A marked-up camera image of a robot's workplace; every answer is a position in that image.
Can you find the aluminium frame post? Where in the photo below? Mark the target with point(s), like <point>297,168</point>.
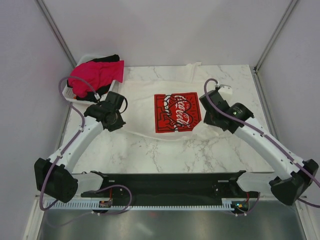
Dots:
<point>276,33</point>
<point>55,30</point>

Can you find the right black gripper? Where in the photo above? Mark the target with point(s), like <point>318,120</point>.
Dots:
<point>207,119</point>

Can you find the black t-shirt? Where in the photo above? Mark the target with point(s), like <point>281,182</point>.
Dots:
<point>103,90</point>

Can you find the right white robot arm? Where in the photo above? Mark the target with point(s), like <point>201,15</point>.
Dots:
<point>291,174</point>

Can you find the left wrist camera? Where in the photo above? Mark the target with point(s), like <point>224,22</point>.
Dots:
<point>97,96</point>

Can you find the red t-shirt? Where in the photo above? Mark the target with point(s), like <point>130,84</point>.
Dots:
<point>91,76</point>

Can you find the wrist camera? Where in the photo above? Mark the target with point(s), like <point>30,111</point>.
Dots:
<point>225,91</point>
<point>97,96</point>

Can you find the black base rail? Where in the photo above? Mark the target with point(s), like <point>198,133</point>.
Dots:
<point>170,189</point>

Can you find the white t-shirt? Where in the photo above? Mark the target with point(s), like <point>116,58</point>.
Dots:
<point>168,109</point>

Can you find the white plastic basket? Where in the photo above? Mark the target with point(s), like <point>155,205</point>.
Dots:
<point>67,92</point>

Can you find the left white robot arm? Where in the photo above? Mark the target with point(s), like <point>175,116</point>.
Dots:
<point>54,176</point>

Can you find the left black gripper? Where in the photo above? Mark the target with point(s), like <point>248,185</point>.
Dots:
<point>118,125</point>

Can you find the right aluminium frame post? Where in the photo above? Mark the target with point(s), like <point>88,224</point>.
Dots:
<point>276,33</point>

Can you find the white slotted cable duct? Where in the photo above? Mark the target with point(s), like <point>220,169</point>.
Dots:
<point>103,205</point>

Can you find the left aluminium frame post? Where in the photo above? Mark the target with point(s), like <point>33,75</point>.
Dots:
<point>55,30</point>

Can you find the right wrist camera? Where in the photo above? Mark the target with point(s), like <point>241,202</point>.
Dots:
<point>225,91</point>

